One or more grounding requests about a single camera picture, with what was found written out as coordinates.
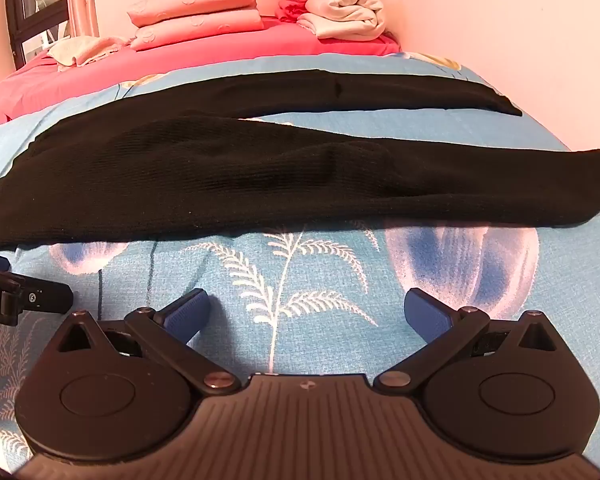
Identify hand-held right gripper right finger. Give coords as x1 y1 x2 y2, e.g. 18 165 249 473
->
374 287 563 391

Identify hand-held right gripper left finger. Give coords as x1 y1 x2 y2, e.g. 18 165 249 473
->
45 288 242 393

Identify black pants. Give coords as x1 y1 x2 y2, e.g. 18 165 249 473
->
0 69 600 253

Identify blue floral blanket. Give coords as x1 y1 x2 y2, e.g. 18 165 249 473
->
0 52 600 461

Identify cream towel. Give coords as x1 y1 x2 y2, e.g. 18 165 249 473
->
47 35 137 67

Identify dark framed window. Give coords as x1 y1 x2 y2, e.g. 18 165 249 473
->
4 0 73 72

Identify pink bed sheet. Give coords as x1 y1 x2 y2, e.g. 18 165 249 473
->
0 15 402 133

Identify pink folded blanket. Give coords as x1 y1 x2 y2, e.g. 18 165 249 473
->
130 10 266 52

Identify white folded blanket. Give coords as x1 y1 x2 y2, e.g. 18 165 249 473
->
296 0 386 42

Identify pink embossed pillow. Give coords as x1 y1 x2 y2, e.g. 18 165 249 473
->
127 0 259 27

